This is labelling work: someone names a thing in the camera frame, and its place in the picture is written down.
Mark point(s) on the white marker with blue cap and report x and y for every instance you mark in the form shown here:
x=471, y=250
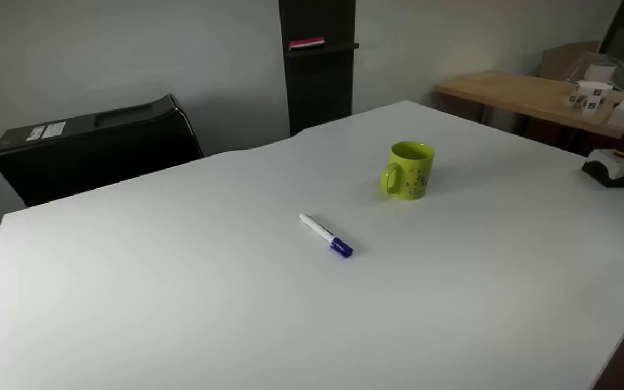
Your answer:
x=321, y=230

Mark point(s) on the green ceramic mug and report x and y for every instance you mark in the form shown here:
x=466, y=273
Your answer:
x=413, y=177

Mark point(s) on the black shelf cabinet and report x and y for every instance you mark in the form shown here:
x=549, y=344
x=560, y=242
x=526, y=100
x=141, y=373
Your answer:
x=319, y=87

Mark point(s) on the pink item on shelf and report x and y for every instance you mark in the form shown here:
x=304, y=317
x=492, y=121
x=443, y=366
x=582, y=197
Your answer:
x=307, y=44

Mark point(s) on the black computer case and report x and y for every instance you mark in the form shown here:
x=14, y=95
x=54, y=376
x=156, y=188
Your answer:
x=97, y=155

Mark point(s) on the wooden side table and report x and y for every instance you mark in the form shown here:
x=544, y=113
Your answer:
x=515, y=94

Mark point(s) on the brown cardboard box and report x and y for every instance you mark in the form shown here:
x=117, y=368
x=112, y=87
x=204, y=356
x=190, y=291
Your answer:
x=564, y=61

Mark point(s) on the white and black desk device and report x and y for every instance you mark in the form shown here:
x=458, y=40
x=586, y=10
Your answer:
x=618, y=167

